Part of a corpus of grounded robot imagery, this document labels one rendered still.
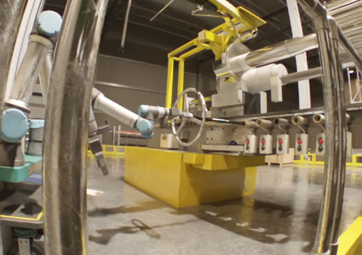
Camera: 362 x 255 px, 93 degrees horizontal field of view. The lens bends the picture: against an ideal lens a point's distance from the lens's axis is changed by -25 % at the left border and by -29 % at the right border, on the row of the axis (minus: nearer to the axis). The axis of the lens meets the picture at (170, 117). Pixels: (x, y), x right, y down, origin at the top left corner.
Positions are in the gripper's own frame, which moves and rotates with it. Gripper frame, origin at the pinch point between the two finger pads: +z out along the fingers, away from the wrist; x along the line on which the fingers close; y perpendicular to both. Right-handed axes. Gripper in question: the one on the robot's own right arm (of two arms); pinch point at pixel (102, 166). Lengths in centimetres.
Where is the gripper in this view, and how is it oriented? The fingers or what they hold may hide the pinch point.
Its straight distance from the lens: 101.7
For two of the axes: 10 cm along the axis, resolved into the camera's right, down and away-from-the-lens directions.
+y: -8.6, 3.1, -4.1
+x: 4.5, 0.5, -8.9
